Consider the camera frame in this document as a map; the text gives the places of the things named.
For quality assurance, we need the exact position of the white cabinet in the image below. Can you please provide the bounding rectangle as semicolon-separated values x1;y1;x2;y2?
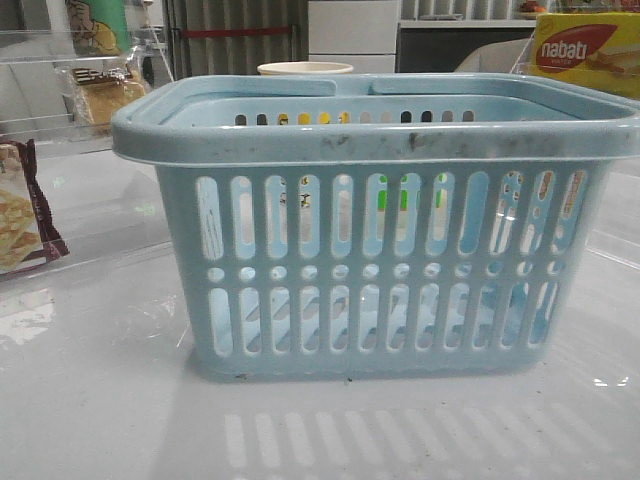
307;1;401;73

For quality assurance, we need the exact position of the green cartoon snack bag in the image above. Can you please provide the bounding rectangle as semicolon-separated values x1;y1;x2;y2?
65;0;131;56

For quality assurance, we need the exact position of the cream paper cup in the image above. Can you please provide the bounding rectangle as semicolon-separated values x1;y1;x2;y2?
257;61;354;76

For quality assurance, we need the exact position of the brown cracker packet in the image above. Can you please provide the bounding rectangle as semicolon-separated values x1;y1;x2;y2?
1;140;69;277

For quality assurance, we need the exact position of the bread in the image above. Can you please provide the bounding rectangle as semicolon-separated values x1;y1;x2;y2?
60;48;151;134

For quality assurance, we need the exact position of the yellow nabati wafer box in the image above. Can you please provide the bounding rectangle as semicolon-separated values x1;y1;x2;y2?
527;12;639;100

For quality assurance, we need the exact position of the light blue plastic basket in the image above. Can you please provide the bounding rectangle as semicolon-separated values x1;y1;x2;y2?
111;73;639;379

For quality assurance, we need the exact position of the clear acrylic shelf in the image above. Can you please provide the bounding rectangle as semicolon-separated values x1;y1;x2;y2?
1;27;172;157

